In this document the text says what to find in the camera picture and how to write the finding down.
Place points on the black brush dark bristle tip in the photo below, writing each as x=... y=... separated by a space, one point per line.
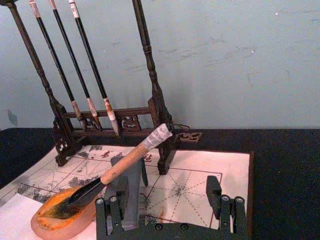
x=53 y=57

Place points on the orange ink dish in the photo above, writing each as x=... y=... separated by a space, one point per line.
x=62 y=225

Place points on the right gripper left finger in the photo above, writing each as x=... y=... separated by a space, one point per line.
x=122 y=195

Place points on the black brush tan bristle tip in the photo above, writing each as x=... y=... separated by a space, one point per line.
x=72 y=57

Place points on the white paper sheet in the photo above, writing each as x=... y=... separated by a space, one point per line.
x=15 y=220

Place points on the black brush white label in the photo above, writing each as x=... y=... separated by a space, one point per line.
x=90 y=60

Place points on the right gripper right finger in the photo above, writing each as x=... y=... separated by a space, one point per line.
x=213 y=195

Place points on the cream gridded felt mat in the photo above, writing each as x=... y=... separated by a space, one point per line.
x=187 y=180

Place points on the dark carved wooden brush rack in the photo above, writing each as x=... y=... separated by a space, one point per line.
x=155 y=100

